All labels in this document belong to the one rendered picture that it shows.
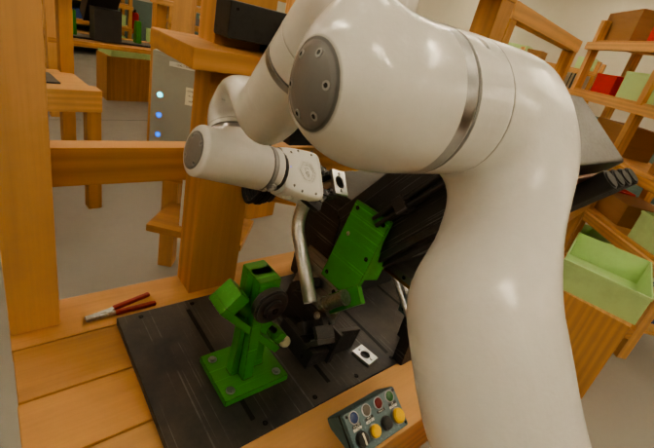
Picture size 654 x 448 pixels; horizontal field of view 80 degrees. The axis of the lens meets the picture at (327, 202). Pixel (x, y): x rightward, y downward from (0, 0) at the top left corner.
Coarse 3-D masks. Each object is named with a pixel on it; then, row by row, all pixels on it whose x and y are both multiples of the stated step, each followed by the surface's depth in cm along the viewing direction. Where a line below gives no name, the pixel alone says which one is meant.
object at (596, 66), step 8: (520, 48) 830; (528, 48) 832; (544, 56) 824; (552, 64) 785; (576, 64) 765; (592, 64) 748; (600, 64) 737; (576, 72) 759; (592, 72) 745; (600, 72) 770; (568, 80) 769; (592, 80) 747; (568, 88) 771
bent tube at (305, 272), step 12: (336, 180) 85; (336, 192) 81; (300, 216) 89; (300, 228) 89; (300, 240) 88; (300, 252) 87; (300, 264) 86; (300, 276) 86; (312, 288) 84; (312, 300) 83
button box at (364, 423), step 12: (372, 396) 83; (384, 396) 83; (396, 396) 85; (348, 408) 80; (360, 408) 79; (372, 408) 80; (384, 408) 82; (336, 420) 78; (348, 420) 76; (360, 420) 78; (372, 420) 79; (336, 432) 78; (348, 432) 75; (384, 432) 79; (348, 444) 76; (372, 444) 77
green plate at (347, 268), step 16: (352, 208) 94; (368, 208) 91; (352, 224) 93; (368, 224) 90; (384, 224) 87; (352, 240) 93; (368, 240) 90; (336, 256) 96; (352, 256) 92; (368, 256) 89; (336, 272) 95; (352, 272) 91; (368, 272) 92
